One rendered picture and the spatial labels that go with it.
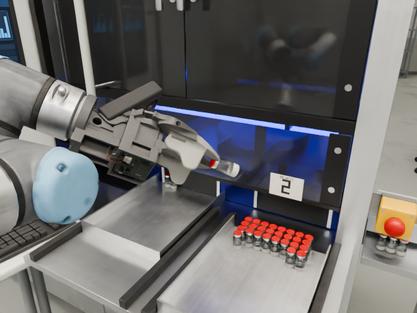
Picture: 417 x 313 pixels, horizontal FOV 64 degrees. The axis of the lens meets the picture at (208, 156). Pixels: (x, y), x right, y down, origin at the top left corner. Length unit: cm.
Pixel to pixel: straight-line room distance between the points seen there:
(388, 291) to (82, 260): 176
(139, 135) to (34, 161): 16
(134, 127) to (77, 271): 47
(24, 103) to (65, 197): 16
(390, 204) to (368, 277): 146
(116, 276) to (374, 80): 69
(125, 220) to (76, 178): 64
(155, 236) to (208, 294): 24
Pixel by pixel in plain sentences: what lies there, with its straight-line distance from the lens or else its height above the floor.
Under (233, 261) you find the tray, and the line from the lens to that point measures 83.
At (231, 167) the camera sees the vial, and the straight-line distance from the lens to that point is 53.
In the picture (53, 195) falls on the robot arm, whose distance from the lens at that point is 34.
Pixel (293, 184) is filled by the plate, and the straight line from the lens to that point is 86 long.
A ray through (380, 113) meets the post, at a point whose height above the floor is 124.
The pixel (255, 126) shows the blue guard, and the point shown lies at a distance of 84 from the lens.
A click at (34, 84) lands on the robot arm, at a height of 134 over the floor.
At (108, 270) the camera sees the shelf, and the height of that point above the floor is 88.
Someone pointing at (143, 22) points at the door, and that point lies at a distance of 98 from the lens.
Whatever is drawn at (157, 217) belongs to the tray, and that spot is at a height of 88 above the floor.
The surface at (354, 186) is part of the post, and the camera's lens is 83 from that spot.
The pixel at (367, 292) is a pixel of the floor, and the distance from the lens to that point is 218.
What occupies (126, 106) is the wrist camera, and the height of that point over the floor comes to 130.
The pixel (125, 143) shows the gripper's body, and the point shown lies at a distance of 45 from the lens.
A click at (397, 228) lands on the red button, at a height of 100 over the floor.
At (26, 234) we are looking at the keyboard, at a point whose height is 83.
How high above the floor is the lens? 142
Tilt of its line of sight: 23 degrees down
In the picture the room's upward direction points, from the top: straight up
